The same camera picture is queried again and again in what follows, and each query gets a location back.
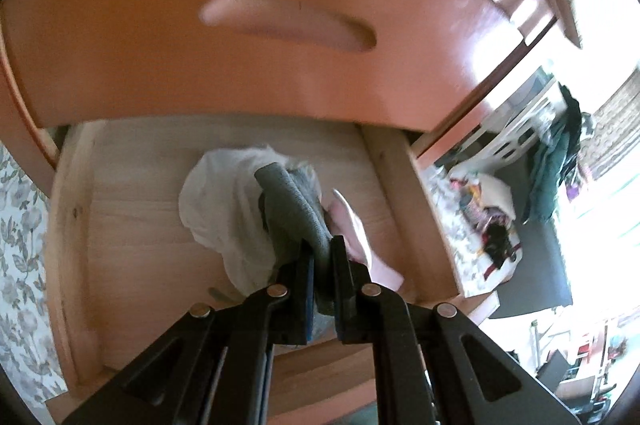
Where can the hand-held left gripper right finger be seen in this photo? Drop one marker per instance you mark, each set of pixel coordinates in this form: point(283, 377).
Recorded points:
point(342, 300)

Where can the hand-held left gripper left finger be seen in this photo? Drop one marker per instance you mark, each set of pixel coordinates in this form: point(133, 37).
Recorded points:
point(305, 300)

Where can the pink underwear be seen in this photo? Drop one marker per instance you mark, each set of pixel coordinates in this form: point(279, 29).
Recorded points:
point(355, 230)

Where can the grey underwear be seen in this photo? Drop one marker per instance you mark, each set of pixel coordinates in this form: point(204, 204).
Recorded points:
point(290, 215)

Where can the white sheer underwear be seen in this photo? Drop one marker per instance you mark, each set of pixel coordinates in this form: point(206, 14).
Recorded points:
point(225, 205)

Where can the red striped white towel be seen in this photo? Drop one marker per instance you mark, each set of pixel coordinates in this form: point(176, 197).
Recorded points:
point(492, 277)

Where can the white paper sheet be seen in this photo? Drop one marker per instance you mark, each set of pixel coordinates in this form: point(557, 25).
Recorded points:
point(492, 192)

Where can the dark grey floor mat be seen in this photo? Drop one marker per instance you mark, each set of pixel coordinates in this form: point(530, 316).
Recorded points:
point(545, 265)

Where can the white cutout rack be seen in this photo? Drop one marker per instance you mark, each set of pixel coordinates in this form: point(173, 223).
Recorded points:
point(510, 145)

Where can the teal jacket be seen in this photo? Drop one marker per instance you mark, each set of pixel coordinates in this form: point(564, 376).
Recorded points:
point(545, 175)

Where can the floral blanket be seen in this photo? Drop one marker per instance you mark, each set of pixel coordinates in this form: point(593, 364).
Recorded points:
point(20, 255)

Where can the black garment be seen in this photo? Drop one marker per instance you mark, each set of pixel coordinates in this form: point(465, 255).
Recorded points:
point(570, 110)

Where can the brown patterned curtain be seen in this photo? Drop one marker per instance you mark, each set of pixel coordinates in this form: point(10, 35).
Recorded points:
point(617, 130)

